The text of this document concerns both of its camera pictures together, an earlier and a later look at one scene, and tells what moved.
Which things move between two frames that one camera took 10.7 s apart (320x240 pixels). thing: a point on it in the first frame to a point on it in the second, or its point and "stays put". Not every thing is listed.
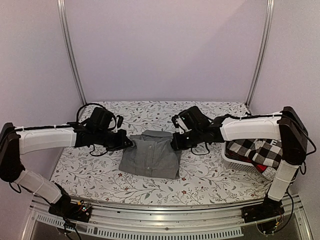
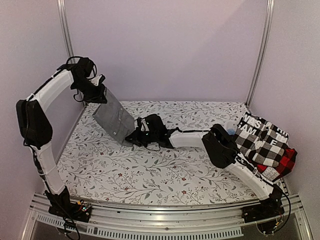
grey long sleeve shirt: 151,155 to 114,118
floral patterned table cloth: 93,178 stays put
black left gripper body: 111,143 to 92,94
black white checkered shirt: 266,152 stays put
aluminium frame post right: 263,52 stays put
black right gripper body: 194,138 to 142,140
